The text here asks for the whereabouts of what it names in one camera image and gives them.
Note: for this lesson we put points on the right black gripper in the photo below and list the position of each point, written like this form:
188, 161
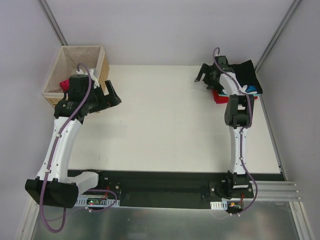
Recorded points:
208, 75

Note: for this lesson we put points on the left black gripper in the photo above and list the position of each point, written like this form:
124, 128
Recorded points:
104, 96

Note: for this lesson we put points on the red t shirt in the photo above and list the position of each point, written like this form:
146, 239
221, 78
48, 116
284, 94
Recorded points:
219, 98

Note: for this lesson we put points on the pink t shirt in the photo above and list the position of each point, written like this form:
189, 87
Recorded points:
64, 85

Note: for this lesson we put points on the wicker basket with liner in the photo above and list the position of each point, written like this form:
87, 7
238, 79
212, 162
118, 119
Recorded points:
65, 65

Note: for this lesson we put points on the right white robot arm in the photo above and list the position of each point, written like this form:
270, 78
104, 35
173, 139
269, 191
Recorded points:
238, 117

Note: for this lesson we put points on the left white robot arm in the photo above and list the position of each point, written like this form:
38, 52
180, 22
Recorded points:
52, 186

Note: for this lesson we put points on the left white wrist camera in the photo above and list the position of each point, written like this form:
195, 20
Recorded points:
93, 75

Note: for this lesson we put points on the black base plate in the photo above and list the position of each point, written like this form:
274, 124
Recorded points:
171, 190

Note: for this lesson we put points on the left aluminium frame post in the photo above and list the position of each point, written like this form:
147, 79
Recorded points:
53, 22

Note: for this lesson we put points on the aluminium frame post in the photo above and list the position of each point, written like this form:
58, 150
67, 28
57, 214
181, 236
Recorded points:
53, 22
278, 32

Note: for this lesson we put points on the right aluminium frame post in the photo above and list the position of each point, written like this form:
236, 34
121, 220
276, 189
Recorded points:
278, 32

